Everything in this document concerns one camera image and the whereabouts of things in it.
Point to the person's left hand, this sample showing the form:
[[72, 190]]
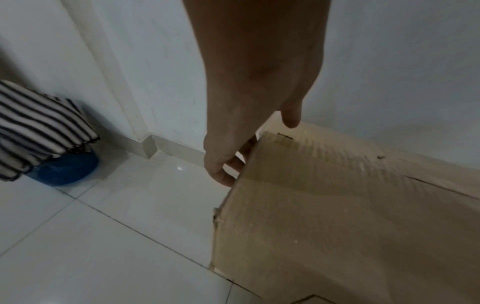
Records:
[[255, 65]]

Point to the blue round object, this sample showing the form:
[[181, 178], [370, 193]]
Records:
[[67, 170]]

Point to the brown cardboard box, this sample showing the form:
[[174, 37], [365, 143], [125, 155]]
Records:
[[337, 222]]

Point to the striped cloth bag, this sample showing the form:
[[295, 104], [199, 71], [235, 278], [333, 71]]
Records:
[[37, 127]]

